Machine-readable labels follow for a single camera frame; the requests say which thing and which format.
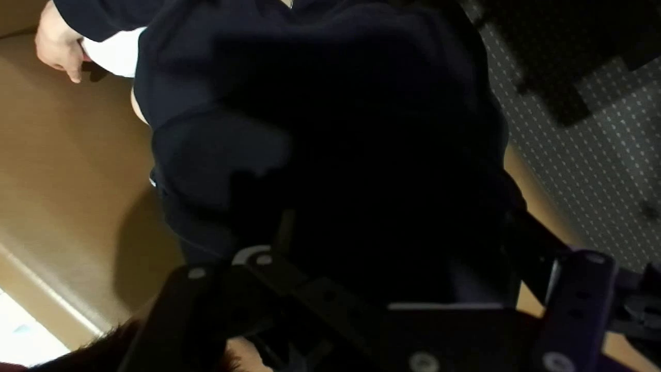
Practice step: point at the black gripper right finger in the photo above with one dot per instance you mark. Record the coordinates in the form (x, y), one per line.
(580, 310)

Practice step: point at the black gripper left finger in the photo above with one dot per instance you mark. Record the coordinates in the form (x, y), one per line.
(179, 317)

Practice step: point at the dark navy hoodie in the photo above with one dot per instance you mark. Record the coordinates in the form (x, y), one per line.
(343, 124)

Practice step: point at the person left hand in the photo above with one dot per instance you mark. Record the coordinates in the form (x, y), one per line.
(58, 43)

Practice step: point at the white bed bedding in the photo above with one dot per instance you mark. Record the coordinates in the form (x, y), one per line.
(24, 338)

